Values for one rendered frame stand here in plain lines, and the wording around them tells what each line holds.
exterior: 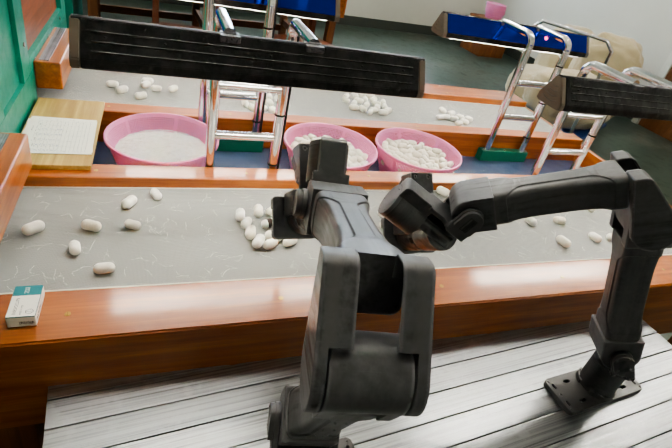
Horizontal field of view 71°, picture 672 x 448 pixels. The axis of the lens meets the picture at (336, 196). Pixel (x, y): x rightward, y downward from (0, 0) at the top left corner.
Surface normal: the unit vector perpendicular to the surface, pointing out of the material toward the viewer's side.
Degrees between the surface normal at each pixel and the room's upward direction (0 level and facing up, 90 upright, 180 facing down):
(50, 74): 90
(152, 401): 0
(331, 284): 48
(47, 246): 0
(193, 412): 0
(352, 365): 34
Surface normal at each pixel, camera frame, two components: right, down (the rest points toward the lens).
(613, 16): -0.91, 0.04
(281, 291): 0.20, -0.83
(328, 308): 0.20, -0.15
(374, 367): 0.22, -0.39
